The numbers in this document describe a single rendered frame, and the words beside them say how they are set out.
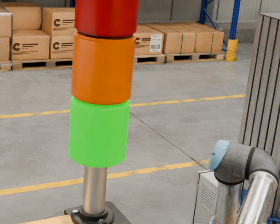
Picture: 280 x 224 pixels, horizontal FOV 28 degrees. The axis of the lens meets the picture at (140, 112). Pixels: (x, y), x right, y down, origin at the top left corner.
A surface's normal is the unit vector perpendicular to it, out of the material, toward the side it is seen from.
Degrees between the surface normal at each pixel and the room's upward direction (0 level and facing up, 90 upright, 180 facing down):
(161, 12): 90
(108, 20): 90
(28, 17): 90
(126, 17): 90
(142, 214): 0
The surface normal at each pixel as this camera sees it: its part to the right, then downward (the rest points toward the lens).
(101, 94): 0.10, 0.34
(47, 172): 0.09, -0.94
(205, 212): -0.88, 0.08
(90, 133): -0.16, 0.32
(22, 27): 0.48, 0.39
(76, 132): -0.63, 0.21
